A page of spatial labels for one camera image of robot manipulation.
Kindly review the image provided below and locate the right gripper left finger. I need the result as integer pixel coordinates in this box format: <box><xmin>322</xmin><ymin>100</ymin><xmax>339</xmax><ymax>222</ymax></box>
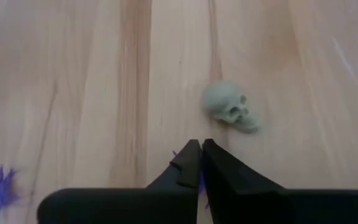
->
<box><xmin>37</xmin><ymin>139</ymin><xmax>203</xmax><ymax>224</ymax></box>

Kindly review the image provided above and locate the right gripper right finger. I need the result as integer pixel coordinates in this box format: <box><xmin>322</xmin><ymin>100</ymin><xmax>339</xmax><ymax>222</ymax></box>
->
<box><xmin>201</xmin><ymin>138</ymin><xmax>358</xmax><ymax>224</ymax></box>

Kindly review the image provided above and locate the bone white plastic skull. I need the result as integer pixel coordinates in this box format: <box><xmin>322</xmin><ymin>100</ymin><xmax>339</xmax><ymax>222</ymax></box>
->
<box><xmin>201</xmin><ymin>80</ymin><xmax>262</xmax><ymax>134</ymax></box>

